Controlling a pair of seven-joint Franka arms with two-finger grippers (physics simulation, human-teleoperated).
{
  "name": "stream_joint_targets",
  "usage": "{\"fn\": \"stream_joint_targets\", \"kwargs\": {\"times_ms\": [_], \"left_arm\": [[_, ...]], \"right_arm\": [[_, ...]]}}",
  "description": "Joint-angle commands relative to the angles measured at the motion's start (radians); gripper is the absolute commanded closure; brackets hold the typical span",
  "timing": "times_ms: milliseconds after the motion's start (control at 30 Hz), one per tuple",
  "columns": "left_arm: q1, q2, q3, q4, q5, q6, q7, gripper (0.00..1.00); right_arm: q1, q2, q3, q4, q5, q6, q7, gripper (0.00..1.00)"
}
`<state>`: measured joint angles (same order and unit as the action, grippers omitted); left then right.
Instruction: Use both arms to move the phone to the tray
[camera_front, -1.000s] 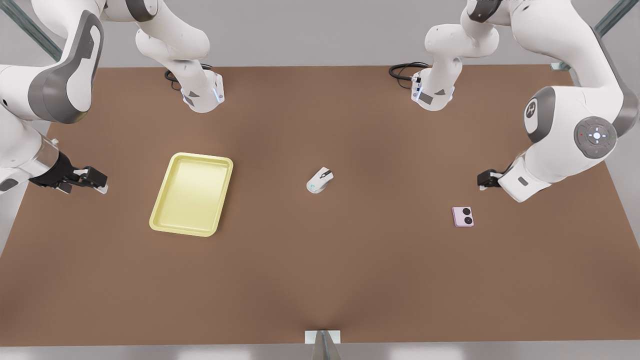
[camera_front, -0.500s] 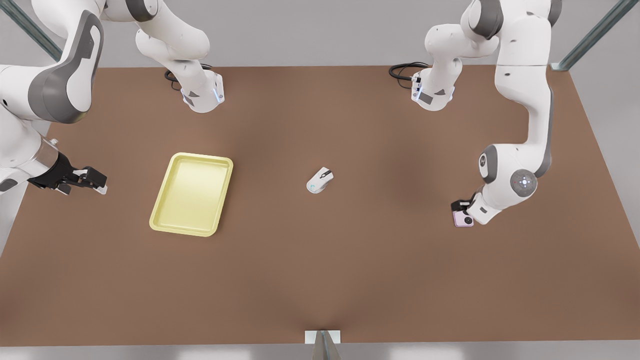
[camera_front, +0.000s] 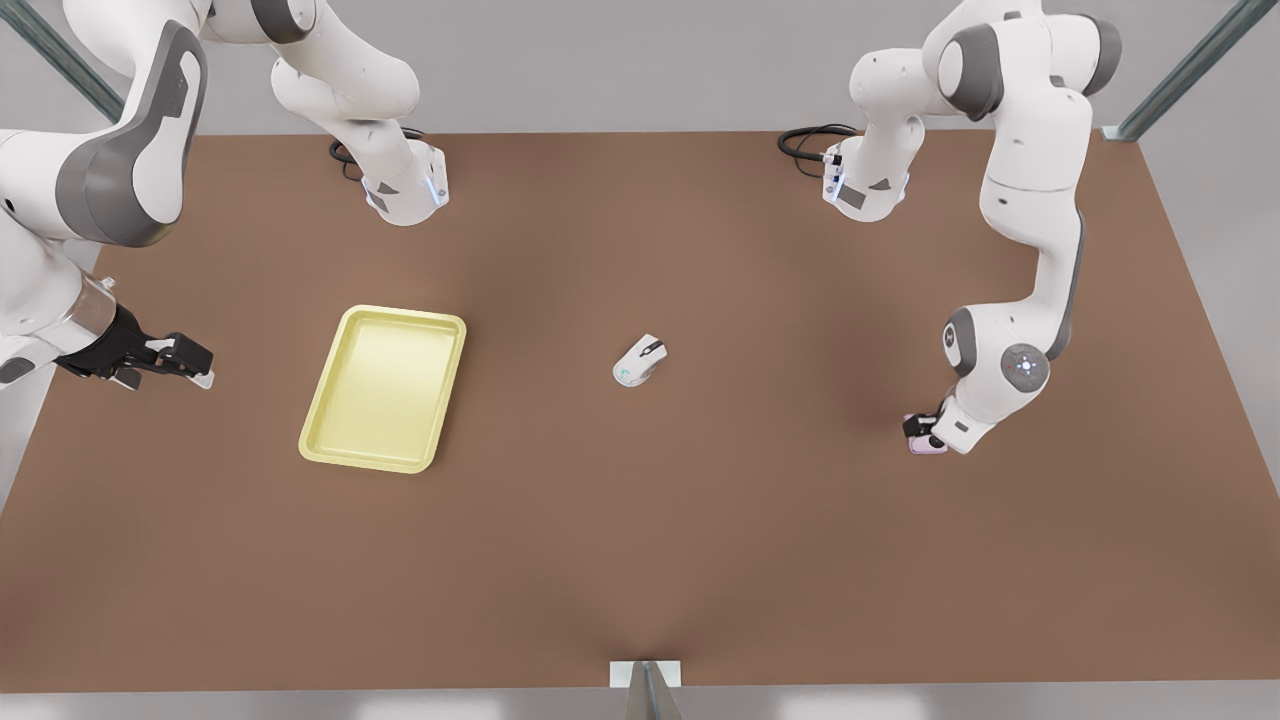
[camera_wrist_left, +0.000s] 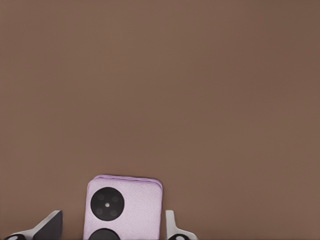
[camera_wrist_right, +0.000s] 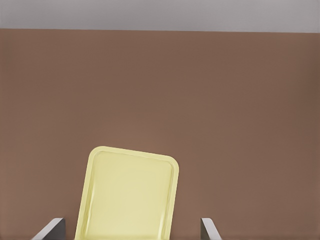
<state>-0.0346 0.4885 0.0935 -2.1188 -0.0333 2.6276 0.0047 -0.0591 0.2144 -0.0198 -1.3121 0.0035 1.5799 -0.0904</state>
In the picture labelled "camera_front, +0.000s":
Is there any black cable loop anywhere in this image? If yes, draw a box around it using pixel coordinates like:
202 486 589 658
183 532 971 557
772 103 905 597
329 127 428 182
777 124 863 180

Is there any yellow rectangular tray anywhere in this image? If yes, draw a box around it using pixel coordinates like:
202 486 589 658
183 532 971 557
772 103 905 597
298 305 468 475

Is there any white computer mouse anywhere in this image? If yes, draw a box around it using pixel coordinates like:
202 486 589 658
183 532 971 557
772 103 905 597
612 333 669 389

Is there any silver frame post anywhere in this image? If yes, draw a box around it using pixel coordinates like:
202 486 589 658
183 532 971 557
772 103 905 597
0 0 127 123
1100 0 1280 142
610 660 684 720

